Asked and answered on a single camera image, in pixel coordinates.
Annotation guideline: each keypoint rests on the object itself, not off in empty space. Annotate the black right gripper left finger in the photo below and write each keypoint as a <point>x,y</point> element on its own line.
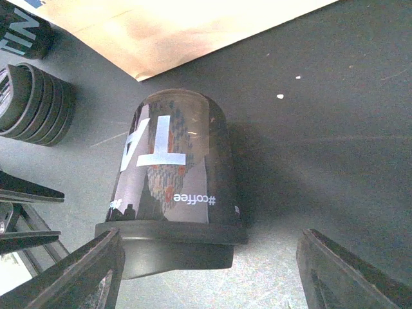
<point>87,278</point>

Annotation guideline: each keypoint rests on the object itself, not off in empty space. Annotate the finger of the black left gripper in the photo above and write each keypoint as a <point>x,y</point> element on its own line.
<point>16,241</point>
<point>17,190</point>

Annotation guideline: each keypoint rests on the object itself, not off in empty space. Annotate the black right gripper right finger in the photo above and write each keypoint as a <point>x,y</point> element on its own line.
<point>333,277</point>

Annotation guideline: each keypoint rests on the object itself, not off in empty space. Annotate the single black lid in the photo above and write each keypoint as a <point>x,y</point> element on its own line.
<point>176,163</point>

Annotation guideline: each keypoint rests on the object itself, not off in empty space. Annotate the blue checkered paper bag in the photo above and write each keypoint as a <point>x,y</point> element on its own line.
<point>146,38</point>

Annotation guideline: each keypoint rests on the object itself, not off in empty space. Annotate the stack of black lids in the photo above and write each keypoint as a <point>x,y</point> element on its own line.
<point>36,107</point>

